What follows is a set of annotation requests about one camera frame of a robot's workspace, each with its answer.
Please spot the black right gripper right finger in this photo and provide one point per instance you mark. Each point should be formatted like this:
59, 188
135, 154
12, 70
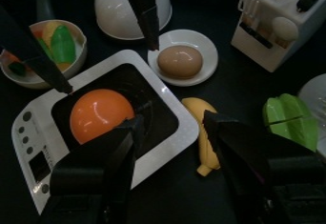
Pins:
263, 170

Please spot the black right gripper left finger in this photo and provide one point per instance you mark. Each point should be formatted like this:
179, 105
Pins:
93, 177

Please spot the brown toy egg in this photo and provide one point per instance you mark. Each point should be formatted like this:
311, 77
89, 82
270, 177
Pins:
180, 61

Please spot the white toy kettle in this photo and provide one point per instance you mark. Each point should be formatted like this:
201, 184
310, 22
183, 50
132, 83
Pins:
113, 15

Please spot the green toy pepper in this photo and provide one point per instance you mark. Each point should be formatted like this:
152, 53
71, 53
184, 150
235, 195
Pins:
63, 45

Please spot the yellow toy vegetable piece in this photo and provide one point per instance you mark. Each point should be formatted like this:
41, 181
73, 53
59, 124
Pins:
48, 32

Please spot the white toy knife block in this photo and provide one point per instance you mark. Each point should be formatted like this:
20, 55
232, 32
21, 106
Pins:
263, 53

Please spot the orange toy ball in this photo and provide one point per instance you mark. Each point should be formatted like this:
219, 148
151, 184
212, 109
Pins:
97, 113

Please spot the white glossy plate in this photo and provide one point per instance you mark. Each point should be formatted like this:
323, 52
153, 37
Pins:
315, 94

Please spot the yellow toy banana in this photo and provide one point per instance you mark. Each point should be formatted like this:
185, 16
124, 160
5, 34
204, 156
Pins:
196, 107

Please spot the white kitchen scale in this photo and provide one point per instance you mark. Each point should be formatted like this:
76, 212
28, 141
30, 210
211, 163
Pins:
25, 132

